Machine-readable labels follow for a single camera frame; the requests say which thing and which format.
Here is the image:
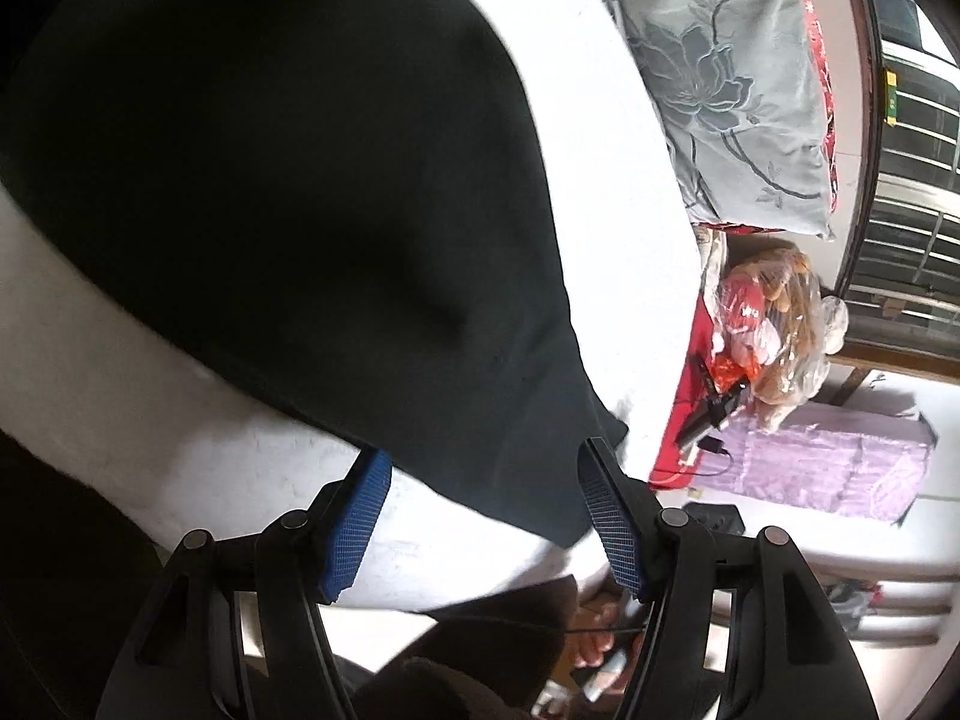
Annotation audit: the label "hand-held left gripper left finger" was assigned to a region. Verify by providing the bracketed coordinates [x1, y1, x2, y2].
[94, 450, 395, 720]

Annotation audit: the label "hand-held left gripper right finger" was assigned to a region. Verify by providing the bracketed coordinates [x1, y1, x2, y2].
[577, 436, 882, 720]

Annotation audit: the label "black pants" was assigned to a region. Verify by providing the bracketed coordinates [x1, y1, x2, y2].
[0, 0, 629, 548]

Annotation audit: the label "black power adapter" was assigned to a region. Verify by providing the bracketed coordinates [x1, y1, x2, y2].
[686, 502, 743, 533]

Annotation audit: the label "person's foot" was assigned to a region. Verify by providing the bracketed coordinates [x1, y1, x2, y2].
[570, 585, 650, 672]

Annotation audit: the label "person's dark trouser leg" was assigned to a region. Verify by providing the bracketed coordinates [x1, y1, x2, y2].
[330, 574, 578, 720]

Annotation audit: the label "clear bag of plush toys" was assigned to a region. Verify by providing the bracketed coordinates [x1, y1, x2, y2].
[709, 247, 852, 428]

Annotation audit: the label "white quilted bed cover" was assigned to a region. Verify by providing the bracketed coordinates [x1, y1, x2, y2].
[0, 0, 713, 620]

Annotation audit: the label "window grille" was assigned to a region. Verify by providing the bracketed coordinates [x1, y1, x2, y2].
[847, 0, 960, 346]

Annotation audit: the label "grey floral pillow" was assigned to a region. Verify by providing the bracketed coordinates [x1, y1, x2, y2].
[566, 0, 837, 241]

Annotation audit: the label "red floral quilt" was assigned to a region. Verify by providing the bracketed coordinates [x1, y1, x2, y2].
[649, 0, 839, 492]

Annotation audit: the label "black device with cable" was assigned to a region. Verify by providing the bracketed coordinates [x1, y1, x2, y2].
[649, 356, 751, 488]

